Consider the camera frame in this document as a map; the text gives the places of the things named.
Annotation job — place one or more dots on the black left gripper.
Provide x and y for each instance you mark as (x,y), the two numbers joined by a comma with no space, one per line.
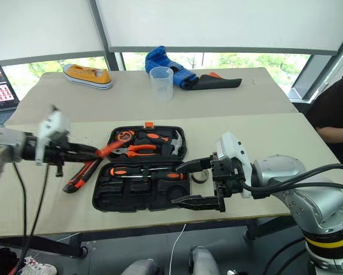
(59,151)

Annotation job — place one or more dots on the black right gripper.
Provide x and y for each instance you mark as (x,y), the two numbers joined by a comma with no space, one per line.
(229,174)

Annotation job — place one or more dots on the black plastic tool case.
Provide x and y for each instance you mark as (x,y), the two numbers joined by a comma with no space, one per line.
(137,194)

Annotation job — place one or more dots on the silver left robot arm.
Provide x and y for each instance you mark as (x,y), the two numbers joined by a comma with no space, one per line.
(5,143)

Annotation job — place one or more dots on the person's bare forearm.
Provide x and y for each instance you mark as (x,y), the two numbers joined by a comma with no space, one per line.
(339,134)

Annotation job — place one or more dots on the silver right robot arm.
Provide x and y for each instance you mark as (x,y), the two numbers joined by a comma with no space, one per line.
(317,200)

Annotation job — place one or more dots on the dark tape roll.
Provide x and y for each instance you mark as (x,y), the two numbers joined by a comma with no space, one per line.
(201,179)

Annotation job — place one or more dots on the black orange utility knife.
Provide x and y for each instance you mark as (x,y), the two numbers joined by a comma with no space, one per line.
(81,177)

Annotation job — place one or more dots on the orange black screwdriver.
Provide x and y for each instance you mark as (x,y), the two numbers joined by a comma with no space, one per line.
(120,172)
(171,176)

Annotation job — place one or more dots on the orange black tape measure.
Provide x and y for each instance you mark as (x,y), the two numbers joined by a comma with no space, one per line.
(125,136)

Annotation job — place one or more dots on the claw hammer orange grip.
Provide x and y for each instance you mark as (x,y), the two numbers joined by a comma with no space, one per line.
(157,137)

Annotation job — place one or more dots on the yellow canvas sneaker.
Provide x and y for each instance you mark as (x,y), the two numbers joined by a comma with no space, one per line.
(88,77)

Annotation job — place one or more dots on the grey rounded shape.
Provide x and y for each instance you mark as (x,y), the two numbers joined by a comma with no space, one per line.
(204,262)
(141,267)

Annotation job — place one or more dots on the black table leg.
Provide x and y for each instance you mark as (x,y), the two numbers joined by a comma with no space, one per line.
(270,227)

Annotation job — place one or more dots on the black table foot bar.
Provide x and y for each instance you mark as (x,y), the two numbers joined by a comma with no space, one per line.
(45,245)

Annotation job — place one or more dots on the black cloth with orange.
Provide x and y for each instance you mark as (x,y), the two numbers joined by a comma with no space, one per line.
(217,82)

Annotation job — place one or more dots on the clear plastic measuring cup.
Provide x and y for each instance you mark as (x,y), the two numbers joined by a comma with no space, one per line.
(162,86)

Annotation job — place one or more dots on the blue boxing glove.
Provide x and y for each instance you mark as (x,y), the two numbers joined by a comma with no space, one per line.
(160,58)

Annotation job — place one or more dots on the white sneaker on floor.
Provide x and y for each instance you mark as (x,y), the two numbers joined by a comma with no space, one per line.
(41,269)

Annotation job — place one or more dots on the person in black shirt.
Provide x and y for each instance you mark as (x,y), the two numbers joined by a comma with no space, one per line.
(336,106)

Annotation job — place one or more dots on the wide white roller blind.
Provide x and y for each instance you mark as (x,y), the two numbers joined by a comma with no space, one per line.
(217,23)

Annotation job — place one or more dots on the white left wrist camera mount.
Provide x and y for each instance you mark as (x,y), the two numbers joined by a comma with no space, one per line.
(52,121)

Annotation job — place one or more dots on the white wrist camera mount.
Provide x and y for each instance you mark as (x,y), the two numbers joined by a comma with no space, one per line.
(52,121)
(234,149)

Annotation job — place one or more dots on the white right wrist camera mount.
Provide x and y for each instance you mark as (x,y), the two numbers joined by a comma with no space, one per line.
(234,149)

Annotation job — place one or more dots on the grey window frame post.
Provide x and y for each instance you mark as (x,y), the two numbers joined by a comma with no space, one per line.
(104,34)

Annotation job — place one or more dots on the grey slanted window frame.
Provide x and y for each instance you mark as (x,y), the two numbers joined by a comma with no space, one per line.
(317,71)

